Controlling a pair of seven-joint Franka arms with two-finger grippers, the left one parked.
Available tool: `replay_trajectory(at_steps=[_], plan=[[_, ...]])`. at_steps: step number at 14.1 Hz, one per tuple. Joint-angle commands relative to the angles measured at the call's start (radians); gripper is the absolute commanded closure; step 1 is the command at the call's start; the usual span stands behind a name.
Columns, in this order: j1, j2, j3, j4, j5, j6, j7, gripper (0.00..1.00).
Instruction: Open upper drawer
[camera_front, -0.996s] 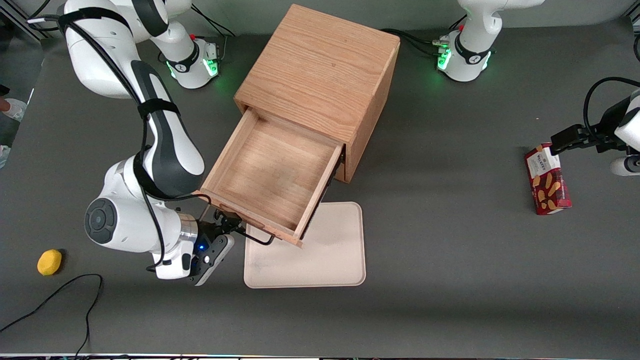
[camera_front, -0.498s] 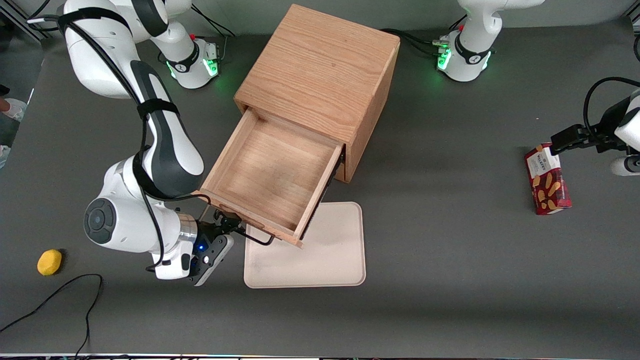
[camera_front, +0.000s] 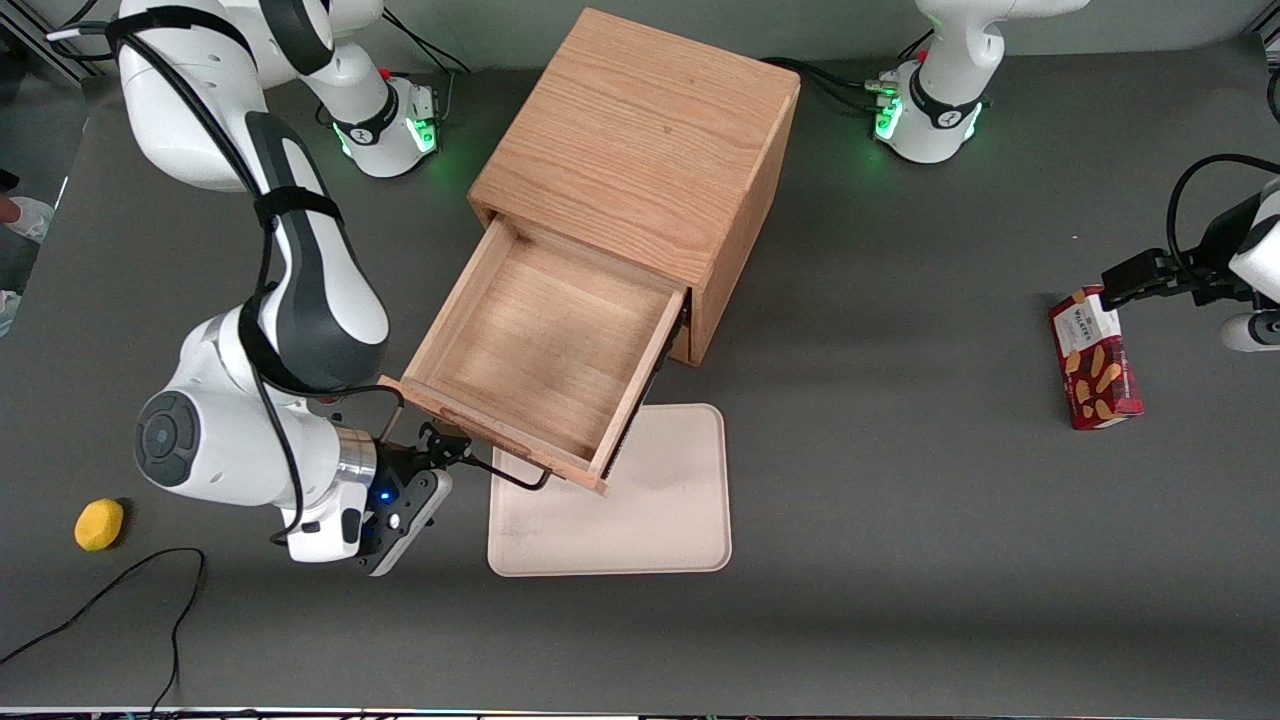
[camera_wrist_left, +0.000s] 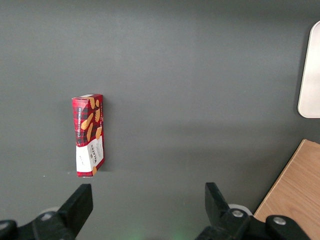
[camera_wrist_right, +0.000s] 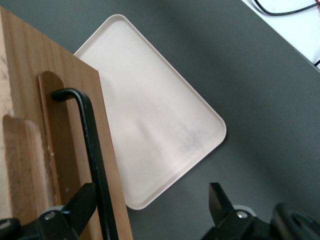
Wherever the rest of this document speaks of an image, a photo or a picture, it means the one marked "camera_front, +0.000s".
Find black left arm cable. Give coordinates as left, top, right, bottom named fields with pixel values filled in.
left=1165, top=153, right=1280, bottom=279

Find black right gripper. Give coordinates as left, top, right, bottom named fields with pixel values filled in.
left=372, top=422, right=477, bottom=507

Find thin black table cable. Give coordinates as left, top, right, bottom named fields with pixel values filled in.
left=0, top=548, right=206, bottom=717

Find red tartan shortbread box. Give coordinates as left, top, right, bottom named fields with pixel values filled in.
left=1048, top=287, right=1144, bottom=431

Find wooden drawer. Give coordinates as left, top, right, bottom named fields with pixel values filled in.
left=380, top=215, right=691, bottom=496

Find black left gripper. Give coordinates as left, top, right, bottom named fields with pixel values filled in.
left=1102, top=195, right=1266, bottom=307

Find yellow lemon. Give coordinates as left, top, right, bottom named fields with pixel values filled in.
left=75, top=498, right=126, bottom=553

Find black base cable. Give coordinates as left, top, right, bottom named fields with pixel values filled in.
left=384, top=10, right=471, bottom=77
left=760, top=57, right=896, bottom=106

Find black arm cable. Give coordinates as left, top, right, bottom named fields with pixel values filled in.
left=45, top=8, right=407, bottom=547
left=1165, top=153, right=1280, bottom=279

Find cream plastic tray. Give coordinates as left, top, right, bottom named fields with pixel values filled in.
left=487, top=403, right=733, bottom=578

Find wooden drawer cabinet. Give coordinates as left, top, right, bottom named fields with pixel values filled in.
left=468, top=8, right=801, bottom=368

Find black metal drawer handle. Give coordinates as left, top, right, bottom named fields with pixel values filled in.
left=465, top=452, right=553, bottom=493

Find white shoe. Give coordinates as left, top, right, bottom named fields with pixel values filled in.
left=0, top=195, right=56, bottom=246

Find black right base cable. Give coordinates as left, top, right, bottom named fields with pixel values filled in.
left=384, top=10, right=471, bottom=77

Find black left base cable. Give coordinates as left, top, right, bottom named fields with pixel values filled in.
left=760, top=57, right=896, bottom=106

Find metal frame rail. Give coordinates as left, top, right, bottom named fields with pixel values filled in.
left=0, top=0, right=96, bottom=83

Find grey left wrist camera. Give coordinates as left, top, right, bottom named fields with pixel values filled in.
left=1220, top=310, right=1280, bottom=353

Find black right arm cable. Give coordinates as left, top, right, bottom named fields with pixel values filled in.
left=45, top=8, right=407, bottom=547

